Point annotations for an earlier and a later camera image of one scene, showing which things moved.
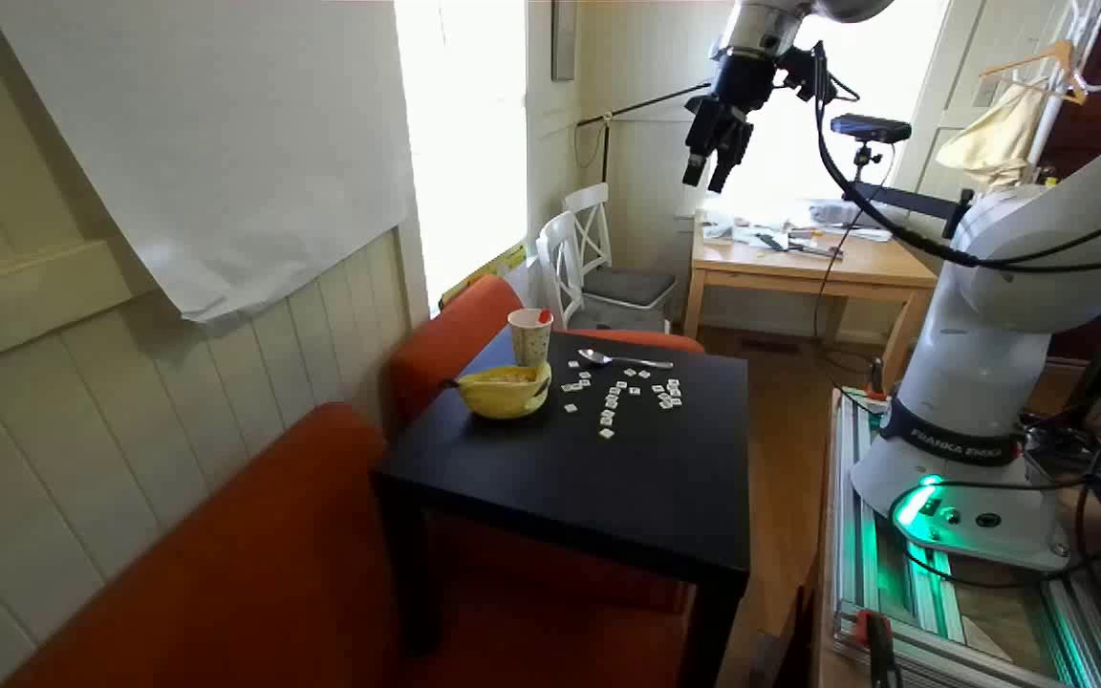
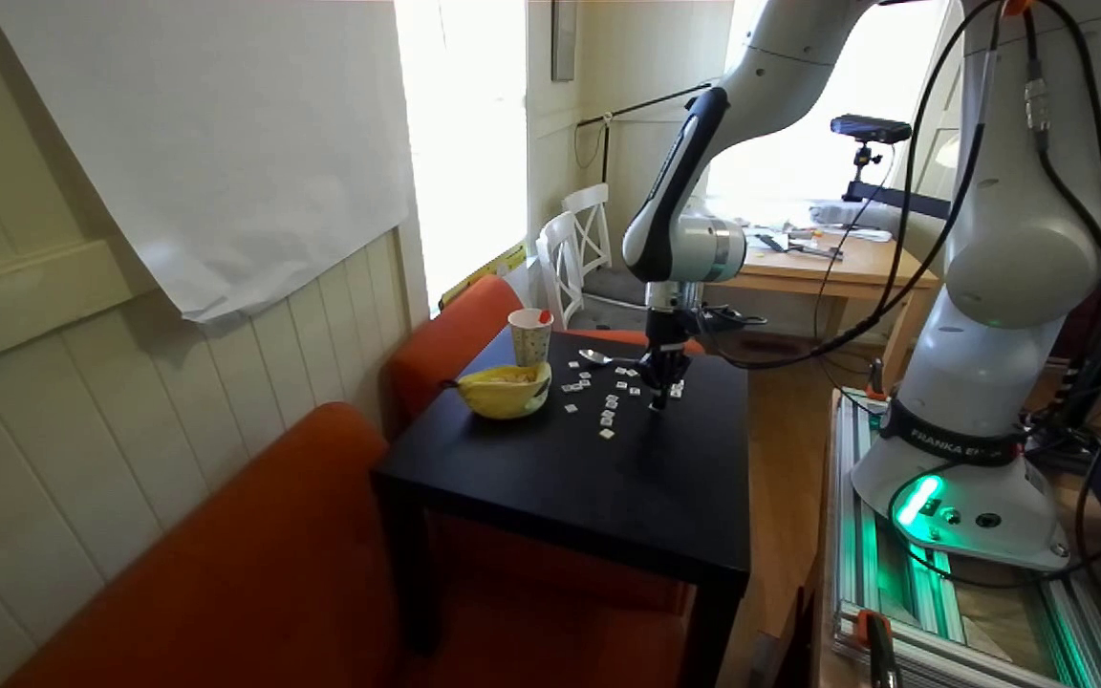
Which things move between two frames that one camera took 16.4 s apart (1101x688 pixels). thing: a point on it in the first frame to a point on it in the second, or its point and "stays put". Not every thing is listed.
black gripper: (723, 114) to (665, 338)
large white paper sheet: (231, 144) stays put
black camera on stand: (868, 127) stays put
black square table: (640, 455) stays put
